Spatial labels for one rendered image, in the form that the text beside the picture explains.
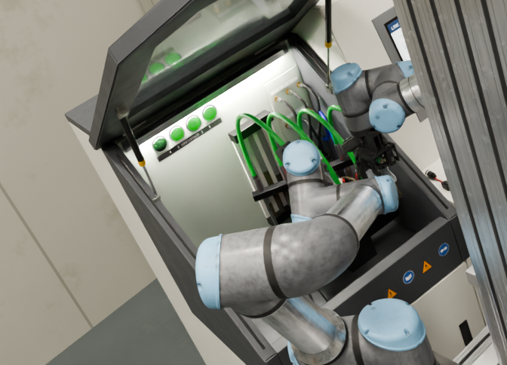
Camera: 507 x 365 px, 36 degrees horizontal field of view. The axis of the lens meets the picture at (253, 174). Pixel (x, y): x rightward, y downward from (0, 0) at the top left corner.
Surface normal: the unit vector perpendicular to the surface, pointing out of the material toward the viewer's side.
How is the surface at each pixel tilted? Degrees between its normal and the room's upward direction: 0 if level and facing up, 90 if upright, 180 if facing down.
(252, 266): 51
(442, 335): 90
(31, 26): 90
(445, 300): 90
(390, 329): 7
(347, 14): 76
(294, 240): 30
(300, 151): 45
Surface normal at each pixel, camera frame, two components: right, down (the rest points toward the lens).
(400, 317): -0.24, -0.82
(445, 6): -0.73, 0.56
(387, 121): -0.22, 0.57
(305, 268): 0.22, 0.11
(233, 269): -0.39, -0.11
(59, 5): 0.58, 0.21
